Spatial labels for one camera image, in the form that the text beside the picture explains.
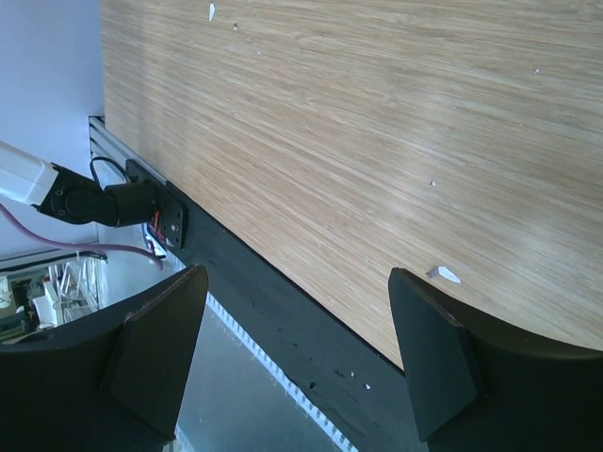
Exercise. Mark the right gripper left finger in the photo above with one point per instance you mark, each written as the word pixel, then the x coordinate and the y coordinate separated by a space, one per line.
pixel 113 380

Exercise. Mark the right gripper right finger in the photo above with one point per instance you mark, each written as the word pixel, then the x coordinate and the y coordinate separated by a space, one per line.
pixel 479 383

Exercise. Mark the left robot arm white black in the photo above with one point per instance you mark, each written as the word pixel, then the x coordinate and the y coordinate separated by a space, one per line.
pixel 63 194

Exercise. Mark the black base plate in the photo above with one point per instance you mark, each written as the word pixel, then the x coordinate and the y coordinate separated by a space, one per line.
pixel 362 393

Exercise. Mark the white slotted cable duct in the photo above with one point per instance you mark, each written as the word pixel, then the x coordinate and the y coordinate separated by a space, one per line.
pixel 291 389

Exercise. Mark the aluminium frame rail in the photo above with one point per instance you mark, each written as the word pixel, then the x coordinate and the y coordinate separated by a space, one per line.
pixel 104 144

